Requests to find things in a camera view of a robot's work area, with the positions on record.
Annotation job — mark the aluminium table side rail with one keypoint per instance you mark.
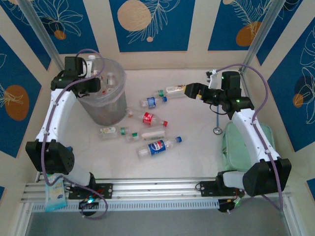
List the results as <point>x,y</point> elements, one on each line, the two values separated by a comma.
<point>242,78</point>

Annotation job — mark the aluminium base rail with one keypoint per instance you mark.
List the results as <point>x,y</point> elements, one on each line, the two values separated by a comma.
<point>160,189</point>

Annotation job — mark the wet wipes packet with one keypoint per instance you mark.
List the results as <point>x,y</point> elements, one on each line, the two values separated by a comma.
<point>55,194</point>

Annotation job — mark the small bottle tree label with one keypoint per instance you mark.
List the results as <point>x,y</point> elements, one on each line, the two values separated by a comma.
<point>108,131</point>

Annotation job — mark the clear bottle cream white label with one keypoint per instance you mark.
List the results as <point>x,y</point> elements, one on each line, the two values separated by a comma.
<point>152,134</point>

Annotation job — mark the mint green pouch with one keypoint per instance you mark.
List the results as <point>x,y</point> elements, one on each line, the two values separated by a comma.
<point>233,147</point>

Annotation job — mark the clear bottle blue label cap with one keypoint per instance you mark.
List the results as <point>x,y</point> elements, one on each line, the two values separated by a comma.
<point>150,102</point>

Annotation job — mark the aluminium frame post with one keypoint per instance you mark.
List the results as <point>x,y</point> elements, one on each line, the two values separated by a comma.
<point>261,37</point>
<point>39,29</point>

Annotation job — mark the cola bottle red label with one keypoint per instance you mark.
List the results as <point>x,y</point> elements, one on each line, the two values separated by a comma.
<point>147,118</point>

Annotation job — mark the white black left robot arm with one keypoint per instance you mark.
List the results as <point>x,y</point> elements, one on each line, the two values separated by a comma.
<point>53,118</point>

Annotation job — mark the pepsi bottle blue label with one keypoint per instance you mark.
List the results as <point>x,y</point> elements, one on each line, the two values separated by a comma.
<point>156,147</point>

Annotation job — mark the clear plastic bin liner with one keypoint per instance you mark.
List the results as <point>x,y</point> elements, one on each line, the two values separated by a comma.
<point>117,97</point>

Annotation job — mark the clear bottle white crane label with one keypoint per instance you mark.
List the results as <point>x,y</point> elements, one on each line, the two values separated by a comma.
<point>173,89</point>

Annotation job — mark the clear plastic trash bin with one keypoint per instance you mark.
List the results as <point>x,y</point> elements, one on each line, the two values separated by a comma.
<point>108,110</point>

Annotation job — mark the black controller board green light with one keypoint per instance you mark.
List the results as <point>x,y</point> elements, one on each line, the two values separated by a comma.
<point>225,205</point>
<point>88,204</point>

